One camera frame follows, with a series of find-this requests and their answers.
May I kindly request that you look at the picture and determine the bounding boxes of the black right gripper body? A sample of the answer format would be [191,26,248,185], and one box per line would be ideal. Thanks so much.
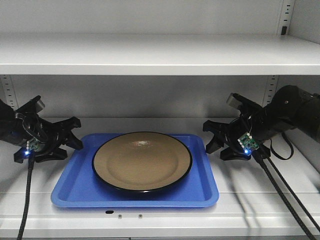
[220,99,271,161]

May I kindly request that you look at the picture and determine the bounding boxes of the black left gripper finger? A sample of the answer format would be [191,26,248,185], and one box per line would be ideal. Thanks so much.
[53,116,82,132]
[62,133,83,150]

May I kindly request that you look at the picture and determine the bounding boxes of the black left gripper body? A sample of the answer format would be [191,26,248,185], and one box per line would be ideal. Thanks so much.
[13,112,68,163]

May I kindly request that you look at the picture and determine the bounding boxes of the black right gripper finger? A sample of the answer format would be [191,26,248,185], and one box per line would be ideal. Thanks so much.
[202,120,230,136]
[205,136,226,154]

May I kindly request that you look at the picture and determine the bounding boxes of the blue plastic tray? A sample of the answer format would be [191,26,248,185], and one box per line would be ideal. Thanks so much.
[51,133,220,209]

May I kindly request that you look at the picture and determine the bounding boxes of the beige plate with black rim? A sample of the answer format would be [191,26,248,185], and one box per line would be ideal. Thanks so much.
[92,131,193,192]

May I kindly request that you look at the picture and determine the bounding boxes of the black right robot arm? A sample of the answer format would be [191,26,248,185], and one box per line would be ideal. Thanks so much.
[203,85,320,161]

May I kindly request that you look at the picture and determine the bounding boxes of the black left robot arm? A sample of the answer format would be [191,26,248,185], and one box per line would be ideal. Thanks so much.
[0,95,83,163]

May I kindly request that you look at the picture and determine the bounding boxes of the white cabinet shelf upper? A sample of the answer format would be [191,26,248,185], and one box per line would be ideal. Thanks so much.
[0,33,320,76]

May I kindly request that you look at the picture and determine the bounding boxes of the green left circuit board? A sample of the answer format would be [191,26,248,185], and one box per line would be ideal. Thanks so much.
[24,138,41,157]

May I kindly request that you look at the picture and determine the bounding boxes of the green circuit board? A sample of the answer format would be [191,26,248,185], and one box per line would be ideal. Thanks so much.
[24,138,41,157]
[237,132,259,156]

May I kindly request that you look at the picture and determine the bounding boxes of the green right circuit board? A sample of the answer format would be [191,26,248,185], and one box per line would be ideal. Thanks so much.
[237,132,259,156]

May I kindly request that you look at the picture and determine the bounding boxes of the braided left cable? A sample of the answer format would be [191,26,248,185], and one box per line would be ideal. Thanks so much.
[16,157,35,240]

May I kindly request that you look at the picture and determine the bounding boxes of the braided cable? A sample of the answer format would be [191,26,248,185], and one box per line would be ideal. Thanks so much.
[264,154,320,236]
[254,152,316,240]
[16,157,35,240]

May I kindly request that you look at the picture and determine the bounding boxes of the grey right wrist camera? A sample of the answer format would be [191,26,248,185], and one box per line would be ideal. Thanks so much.
[226,93,246,110]

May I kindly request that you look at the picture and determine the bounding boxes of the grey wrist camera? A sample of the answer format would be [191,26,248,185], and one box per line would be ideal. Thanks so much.
[226,93,246,110]
[30,95,46,113]

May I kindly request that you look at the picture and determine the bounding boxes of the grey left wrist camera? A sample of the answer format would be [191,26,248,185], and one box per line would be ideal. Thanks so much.
[30,95,46,113]

